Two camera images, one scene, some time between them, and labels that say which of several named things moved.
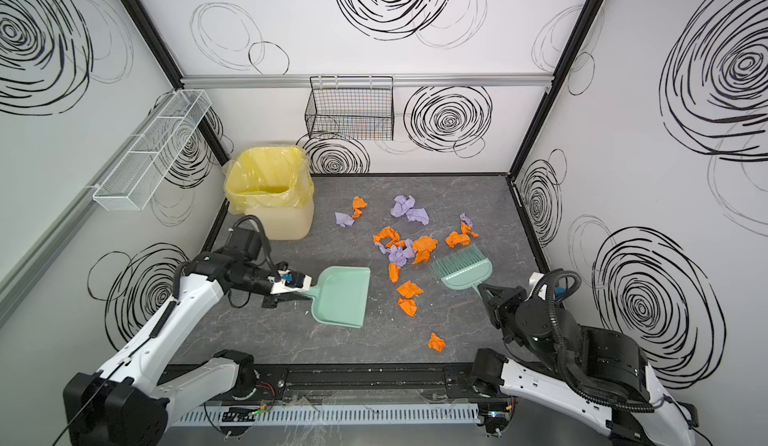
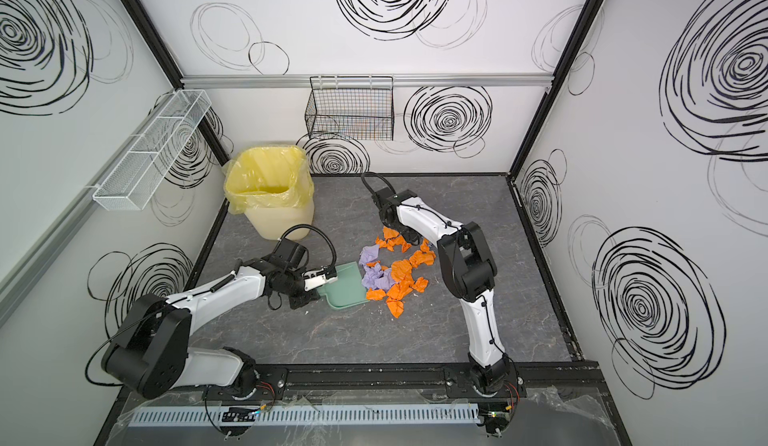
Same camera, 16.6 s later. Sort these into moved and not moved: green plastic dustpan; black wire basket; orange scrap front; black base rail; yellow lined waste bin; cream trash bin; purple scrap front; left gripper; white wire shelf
Moved: orange scrap front; purple scrap front; left gripper; green plastic dustpan
Not moved: black base rail; white wire shelf; cream trash bin; black wire basket; yellow lined waste bin
